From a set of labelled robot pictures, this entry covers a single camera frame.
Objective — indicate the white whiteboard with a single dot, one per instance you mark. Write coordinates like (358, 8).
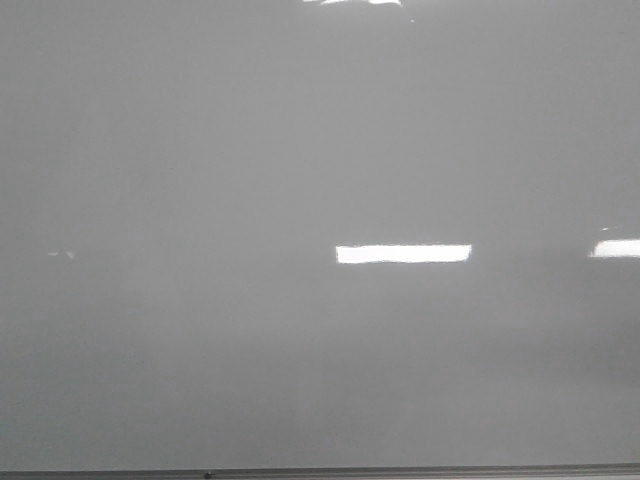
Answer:
(253, 234)

